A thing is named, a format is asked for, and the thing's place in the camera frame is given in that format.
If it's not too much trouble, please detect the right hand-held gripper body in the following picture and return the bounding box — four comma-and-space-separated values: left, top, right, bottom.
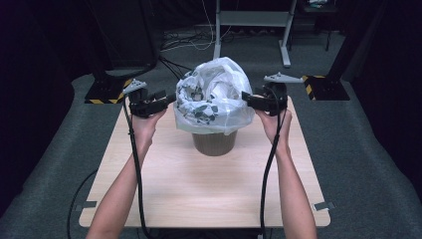
261, 72, 305, 118

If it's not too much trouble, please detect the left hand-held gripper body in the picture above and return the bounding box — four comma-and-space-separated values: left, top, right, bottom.
121, 78, 161, 119

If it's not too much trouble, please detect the white printed plastic bag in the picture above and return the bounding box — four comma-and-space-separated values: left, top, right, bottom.
173, 56, 257, 136

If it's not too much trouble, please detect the brown ribbed plastic bin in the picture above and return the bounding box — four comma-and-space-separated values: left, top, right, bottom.
191, 128, 239, 157

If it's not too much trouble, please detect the person's left hand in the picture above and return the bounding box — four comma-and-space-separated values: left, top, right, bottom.
130, 109, 167, 147

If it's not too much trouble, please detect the person's right hand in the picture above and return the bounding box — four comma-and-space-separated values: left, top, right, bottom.
254, 108, 294, 151

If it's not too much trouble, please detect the black stand with dark panel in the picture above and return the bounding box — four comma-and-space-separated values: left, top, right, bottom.
87, 0, 161, 83

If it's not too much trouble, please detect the dark side table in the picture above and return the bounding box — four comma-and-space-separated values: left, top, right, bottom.
300, 0, 340, 53

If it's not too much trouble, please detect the black yellow striped base plate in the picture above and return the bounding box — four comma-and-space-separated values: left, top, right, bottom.
301, 75, 351, 102
84, 78, 133, 106

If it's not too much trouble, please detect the bundle of floor cables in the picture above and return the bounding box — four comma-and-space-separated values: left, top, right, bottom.
158, 0, 233, 54

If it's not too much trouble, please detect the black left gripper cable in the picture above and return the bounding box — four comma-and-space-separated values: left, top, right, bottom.
122, 94, 152, 239

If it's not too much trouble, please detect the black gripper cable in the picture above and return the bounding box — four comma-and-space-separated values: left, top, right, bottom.
259, 84, 289, 239
122, 94, 152, 239

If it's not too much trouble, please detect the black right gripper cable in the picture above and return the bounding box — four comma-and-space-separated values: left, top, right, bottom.
259, 84, 289, 239

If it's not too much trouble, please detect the white metal desk frame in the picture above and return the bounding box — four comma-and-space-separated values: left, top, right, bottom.
212, 0, 299, 69

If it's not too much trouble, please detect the black slanted stand post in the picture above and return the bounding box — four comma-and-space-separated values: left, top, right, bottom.
326, 0, 387, 83

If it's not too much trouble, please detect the black cable loop on floor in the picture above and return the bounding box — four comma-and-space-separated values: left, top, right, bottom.
67, 168, 100, 239

